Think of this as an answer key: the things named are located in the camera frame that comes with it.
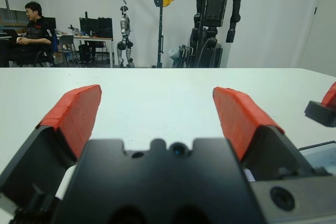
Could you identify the silver humanoid robot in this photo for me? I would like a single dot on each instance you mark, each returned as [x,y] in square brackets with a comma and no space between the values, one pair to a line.
[125,32]

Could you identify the large black humanoid robot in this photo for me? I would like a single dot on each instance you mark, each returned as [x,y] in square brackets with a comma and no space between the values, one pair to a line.
[215,6]

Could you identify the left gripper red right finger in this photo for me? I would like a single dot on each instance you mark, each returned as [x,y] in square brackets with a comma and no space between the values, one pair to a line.
[241,119]

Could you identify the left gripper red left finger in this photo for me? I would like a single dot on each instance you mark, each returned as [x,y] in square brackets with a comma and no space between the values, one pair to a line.
[68,119]

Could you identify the black office chair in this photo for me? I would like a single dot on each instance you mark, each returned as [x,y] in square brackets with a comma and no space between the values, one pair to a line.
[47,53]

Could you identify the white office desk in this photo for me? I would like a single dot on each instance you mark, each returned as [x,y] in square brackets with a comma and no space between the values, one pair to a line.
[102,38]

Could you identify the black gantry crane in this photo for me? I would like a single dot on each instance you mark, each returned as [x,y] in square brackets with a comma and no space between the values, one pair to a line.
[160,24]

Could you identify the grey plastic chair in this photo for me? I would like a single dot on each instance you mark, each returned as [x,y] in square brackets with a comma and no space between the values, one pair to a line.
[67,44]

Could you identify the yellow crane winch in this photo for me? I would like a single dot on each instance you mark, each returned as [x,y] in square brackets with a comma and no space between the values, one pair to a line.
[168,1]

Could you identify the black computer tower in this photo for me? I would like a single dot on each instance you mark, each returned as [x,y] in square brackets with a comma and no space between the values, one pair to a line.
[84,52]

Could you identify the black computer monitor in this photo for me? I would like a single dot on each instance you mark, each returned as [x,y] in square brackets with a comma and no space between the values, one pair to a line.
[88,24]

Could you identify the white bag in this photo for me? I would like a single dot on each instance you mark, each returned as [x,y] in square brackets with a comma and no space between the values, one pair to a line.
[175,52]

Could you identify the black bar-shaped camera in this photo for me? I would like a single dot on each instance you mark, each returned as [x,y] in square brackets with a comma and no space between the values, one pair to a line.
[320,115]

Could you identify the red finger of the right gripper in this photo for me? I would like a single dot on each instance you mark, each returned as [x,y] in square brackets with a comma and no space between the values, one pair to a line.
[330,95]

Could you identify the seated person black shirt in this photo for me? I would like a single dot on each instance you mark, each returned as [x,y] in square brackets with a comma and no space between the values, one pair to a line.
[34,35]

